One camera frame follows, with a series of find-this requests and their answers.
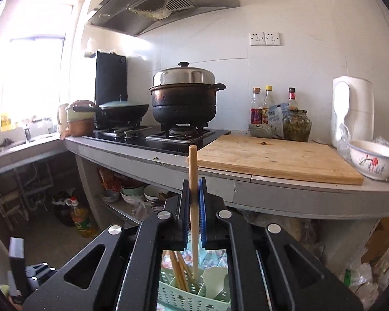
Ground cream thermos jug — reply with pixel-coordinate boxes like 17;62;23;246
57;103;69;133

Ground orange plastic basin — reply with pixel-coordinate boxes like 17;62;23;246
67;118;95;137

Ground black box appliance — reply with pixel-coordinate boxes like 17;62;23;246
95;51;128;127

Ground brown-cap sauce bottle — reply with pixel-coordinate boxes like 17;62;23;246
250;87;263;125

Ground wooden cutting board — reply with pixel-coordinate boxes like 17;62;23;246
197;134;365;186

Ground grey kitchen counter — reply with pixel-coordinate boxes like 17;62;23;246
0;133;389;221

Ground yellow cooking oil bottle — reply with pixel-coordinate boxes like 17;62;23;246
71;197;97;238

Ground red-cap sauce bottle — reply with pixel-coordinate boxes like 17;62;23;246
287;87;299;111

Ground steel pot lid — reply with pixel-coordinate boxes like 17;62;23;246
152;61;216;86

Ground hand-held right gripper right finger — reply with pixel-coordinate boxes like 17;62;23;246
198;178;365;311

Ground stack of white bowls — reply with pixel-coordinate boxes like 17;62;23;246
120;185;146;205

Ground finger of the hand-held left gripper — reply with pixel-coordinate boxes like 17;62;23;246
25;263;57;281

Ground black jar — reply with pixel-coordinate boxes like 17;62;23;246
53;192;77;225

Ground grey drain pipes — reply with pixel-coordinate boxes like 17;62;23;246
0;164;52;230

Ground mint green utensil holder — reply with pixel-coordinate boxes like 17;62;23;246
157;249;231;311

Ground grey rag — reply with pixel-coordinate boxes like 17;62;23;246
249;124;274;138

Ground metal shelf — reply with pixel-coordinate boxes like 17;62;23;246
100;197;143;225

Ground red snack packets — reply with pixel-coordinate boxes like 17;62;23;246
99;168;122;192

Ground single bamboo chopstick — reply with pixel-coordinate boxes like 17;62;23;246
189;145;200;281

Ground black cooking pot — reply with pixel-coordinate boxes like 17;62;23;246
149;82;227;127

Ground black gas stove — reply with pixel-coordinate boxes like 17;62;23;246
81;122;231;156

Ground white shell-shaped rice paddle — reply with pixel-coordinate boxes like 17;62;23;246
203;267;228;299

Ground glass jar of pickles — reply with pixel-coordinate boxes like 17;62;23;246
283;109;312;142

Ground teal wok lid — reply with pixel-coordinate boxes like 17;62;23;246
100;95;148;108

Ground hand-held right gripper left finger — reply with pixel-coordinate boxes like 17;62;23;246
22;179;192;311

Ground white floral enamel bowl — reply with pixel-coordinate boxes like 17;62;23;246
348;140;389;181

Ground yellow-cap sauce bottle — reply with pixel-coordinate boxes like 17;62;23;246
262;85;273;125

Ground white electric kettle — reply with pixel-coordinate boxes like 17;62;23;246
331;76;375;150

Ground cardboard box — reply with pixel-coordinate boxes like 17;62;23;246
360;214;389;263

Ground black wok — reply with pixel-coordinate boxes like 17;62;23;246
95;103;150;123

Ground floral turquoise blanket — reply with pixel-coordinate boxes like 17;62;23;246
162;249;228;271

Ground bundle of bamboo chopsticks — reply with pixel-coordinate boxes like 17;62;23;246
167;249;192;294

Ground pile of clear plastic bags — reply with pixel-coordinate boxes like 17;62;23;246
342;240;389;305

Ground window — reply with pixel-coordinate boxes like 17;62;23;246
0;36;67;130

